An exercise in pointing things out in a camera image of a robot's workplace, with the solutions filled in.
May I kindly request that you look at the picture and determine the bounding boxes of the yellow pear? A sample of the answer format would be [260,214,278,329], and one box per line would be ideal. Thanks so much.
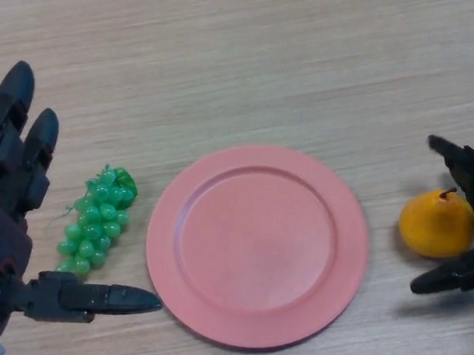
[395,185,474,263]

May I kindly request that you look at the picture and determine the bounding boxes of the green plastic grape bunch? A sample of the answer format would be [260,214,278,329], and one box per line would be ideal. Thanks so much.
[42,161,147,281]

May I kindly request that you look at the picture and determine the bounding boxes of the pink round plate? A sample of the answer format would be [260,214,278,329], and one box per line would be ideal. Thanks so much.
[136,134,380,355]

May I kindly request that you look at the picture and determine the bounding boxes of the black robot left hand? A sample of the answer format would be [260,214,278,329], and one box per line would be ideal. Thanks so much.
[0,48,166,340]

